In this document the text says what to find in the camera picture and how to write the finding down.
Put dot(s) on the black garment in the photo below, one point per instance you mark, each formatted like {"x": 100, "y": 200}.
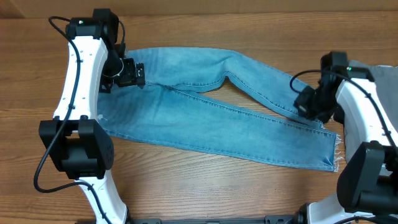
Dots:
{"x": 339, "y": 115}

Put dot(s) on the grey folded garment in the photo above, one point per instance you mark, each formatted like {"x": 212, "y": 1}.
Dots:
{"x": 382, "y": 81}

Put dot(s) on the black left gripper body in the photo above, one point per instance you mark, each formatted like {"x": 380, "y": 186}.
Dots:
{"x": 123, "y": 73}

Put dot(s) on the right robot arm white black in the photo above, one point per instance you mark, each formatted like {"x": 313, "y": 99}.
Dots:
{"x": 367, "y": 186}

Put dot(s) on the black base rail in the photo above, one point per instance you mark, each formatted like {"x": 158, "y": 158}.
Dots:
{"x": 268, "y": 219}

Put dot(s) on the light blue denim jeans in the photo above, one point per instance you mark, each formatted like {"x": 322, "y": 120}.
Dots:
{"x": 218, "y": 101}

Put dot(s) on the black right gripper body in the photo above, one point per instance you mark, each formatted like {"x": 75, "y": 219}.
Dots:
{"x": 304, "y": 104}

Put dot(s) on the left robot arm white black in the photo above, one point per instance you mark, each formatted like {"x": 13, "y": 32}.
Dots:
{"x": 73, "y": 138}

